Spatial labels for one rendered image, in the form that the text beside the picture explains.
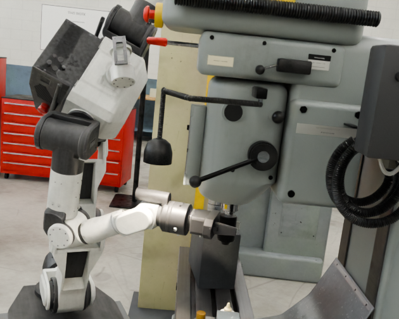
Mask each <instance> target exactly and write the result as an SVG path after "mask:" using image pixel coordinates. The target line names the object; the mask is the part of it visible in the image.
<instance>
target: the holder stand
mask: <svg viewBox="0 0 399 319"><path fill-rule="evenodd" d="M217 236H218V235H217V234H215V235H214V236H213V238H212V239H205V238H203V236H201V235H194V234H191V242H190V249H189V264H190V265H191V269H192V271H193V275H194V278H195V281H196V283H197V286H198V288H199V289H234V285H235V279H236V270H237V265H238V255H239V245H240V240H241V234H240V233H239V232H238V230H237V234H236V236H235V239H234V242H231V243H230V244H229V245H223V244H221V242H220V241H219V240H218V239H217Z"/></svg>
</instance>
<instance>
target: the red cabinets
mask: <svg viewBox="0 0 399 319"><path fill-rule="evenodd" d="M6 58H7V57H0V173H4V178H8V177H9V173H11V174H17V175H29V176H36V177H47V178H49V177H50V171H51V160H52V153H53V152H52V151H50V150H47V149H43V150H42V149H37V148H36V147H35V144H34V131H35V127H36V125H37V123H38V121H39V120H40V119H41V117H42V116H44V115H43V114H41V113H39V112H38V111H37V110H36V108H35V104H34V100H33V97H32V96H29V95H23V94H15V95H10V96H6ZM135 122H136V108H135V107H133V109H132V111H131V112H130V114H129V116H128V118H127V120H126V121H125V124H124V125H123V127H122V128H121V130H120V131H119V134H118V135H117V136H116V137H115V138H113V139H108V155H107V157H106V172H105V174H104V176H103V178H102V180H101V182H100V185H107V186H112V187H115V192H118V188H119V187H121V186H123V185H126V184H127V181H128V180H129V179H131V171H132V155H133V147H134V131H135Z"/></svg>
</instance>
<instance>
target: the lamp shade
mask: <svg viewBox="0 0 399 319"><path fill-rule="evenodd" d="M172 154H173V152H172V148H171V144H170V143H169V142H168V141H167V140H166V139H163V138H162V139H159V138H157V137H156V138H153V139H151V140H150V141H148V143H147V144H146V147H145V149H144V157H143V162H145V163H147V164H150V165H160V166H165V165H171V164H172Z"/></svg>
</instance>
